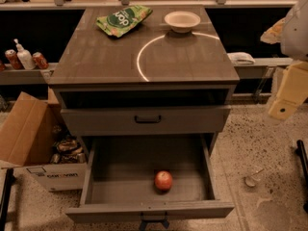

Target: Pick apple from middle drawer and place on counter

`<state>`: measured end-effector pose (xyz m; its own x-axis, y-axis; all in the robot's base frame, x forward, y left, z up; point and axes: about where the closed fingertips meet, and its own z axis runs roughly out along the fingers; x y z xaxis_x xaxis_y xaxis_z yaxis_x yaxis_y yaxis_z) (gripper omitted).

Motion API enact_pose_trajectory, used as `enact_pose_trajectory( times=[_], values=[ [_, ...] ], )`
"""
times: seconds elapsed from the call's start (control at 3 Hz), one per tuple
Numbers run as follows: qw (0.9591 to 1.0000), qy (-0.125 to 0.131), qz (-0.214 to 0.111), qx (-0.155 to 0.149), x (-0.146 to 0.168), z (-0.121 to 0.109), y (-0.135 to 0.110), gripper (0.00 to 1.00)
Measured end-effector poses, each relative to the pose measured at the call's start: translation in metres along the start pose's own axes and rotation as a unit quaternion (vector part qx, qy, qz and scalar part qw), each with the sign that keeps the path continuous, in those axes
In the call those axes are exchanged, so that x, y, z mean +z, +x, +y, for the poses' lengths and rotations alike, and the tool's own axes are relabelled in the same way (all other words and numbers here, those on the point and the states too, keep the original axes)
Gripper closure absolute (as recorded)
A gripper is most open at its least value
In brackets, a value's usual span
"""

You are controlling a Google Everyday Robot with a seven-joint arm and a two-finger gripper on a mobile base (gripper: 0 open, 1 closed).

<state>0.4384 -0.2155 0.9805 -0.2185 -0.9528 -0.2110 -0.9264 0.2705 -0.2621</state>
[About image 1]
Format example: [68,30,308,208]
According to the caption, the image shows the red apple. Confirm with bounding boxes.
[154,170,172,191]

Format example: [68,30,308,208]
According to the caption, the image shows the right red soda can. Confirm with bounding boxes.
[33,52,49,69]

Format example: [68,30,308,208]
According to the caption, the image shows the brown cardboard box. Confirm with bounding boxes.
[0,92,86,192]

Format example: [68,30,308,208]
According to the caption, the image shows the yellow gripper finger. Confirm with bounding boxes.
[268,62,308,120]
[260,18,285,44]

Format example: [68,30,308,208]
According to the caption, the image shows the black post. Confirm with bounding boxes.
[0,168,14,231]
[295,140,308,214]

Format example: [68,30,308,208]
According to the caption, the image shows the grey drawer cabinet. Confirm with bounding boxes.
[49,6,239,147]

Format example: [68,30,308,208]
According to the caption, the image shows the black drawer handle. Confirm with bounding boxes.
[134,115,162,124]

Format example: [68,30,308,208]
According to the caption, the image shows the closed grey top drawer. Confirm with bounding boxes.
[61,106,230,137]

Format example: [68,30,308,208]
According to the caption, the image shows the red soda can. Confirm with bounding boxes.
[33,52,49,69]
[5,49,23,69]

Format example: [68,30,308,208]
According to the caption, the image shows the black post left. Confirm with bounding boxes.
[0,168,14,231]

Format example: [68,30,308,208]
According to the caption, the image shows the green chip bag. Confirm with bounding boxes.
[96,5,152,38]

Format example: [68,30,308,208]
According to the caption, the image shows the white paper bowl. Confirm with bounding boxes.
[165,11,201,33]

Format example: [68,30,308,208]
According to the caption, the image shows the black post right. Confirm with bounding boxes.
[295,140,308,214]

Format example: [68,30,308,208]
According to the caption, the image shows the white pump bottle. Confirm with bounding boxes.
[13,38,36,70]

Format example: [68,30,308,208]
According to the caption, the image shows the left red soda can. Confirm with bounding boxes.
[5,49,23,69]

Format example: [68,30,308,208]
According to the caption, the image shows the open grey middle drawer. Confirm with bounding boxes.
[66,134,234,223]

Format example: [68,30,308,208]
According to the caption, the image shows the snack packets in box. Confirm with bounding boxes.
[50,136,86,164]

